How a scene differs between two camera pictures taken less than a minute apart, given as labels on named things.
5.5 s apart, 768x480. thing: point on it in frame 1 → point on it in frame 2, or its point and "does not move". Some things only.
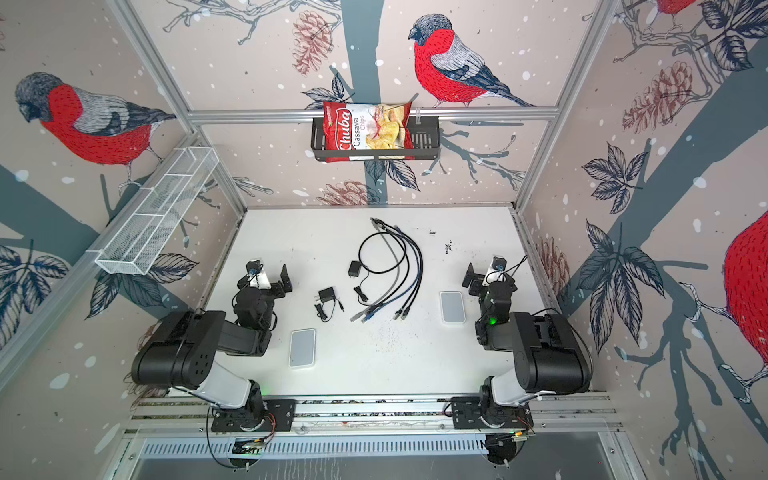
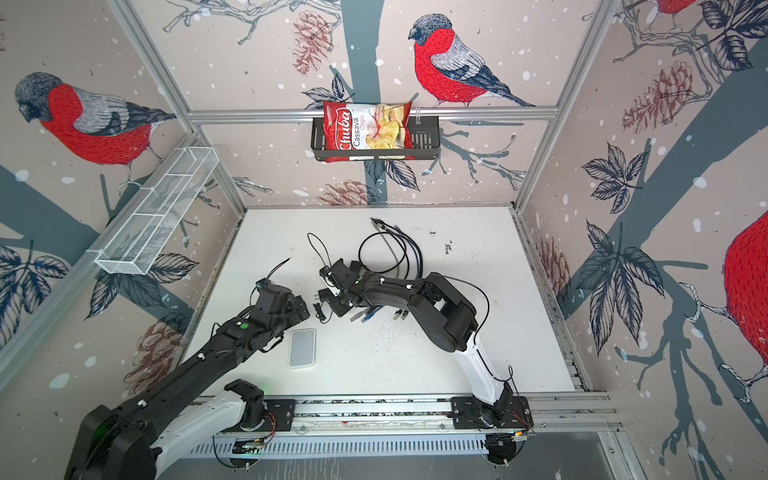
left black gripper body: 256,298 → 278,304
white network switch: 302,348 does not move
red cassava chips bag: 366,126 does not move
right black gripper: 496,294 → 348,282
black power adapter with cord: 328,299 does not move
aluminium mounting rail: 563,415 does not move
